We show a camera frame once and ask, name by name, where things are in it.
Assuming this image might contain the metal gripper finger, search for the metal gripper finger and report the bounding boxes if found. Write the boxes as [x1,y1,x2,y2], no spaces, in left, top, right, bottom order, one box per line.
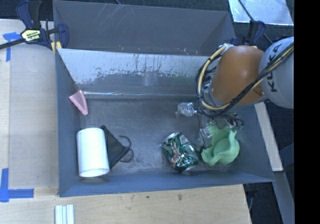
[199,127,212,149]
[175,102,197,119]

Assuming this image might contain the light green soft bowl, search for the light green soft bowl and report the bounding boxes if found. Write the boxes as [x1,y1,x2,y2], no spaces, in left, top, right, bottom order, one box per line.
[200,124,241,167]

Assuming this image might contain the crushed green drink can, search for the crushed green drink can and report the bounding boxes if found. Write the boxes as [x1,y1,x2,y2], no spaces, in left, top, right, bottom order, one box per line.
[161,132,200,173]

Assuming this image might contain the grey metal bin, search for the grey metal bin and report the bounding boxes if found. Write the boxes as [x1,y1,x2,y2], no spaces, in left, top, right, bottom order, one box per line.
[52,0,276,198]

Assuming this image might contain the black binder clip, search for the black binder clip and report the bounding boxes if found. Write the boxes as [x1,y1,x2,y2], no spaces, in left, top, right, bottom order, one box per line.
[99,125,135,170]

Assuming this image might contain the white plastic cup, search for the white plastic cup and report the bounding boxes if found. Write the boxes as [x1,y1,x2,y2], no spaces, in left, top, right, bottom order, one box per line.
[76,127,111,178]

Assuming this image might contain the pink wedge block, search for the pink wedge block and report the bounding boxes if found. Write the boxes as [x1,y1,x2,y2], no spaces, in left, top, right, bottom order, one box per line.
[68,90,89,116]

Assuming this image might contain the pale wood board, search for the pale wood board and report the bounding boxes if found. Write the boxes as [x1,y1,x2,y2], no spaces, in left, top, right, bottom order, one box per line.
[8,42,60,189]

